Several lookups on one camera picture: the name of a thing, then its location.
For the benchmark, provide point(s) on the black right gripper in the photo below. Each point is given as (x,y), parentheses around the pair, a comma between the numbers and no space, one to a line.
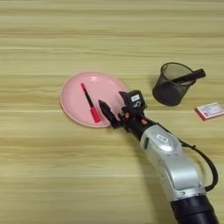
(135,124)

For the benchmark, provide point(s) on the red marker pen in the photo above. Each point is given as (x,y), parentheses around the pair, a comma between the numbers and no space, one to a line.
(94,112)

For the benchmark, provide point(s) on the pink round plate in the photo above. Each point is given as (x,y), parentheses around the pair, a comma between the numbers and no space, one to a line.
(75,102)

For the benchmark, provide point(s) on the black marker pen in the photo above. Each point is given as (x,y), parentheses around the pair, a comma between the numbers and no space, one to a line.
(191,75)

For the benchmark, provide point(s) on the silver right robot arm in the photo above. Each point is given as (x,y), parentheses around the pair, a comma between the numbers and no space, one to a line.
(172,163)

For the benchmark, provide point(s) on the black mesh pen cup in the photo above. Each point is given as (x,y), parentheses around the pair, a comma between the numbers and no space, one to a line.
(167,93)

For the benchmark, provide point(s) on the red and white card box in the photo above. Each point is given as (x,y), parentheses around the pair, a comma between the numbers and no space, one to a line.
(210,110)

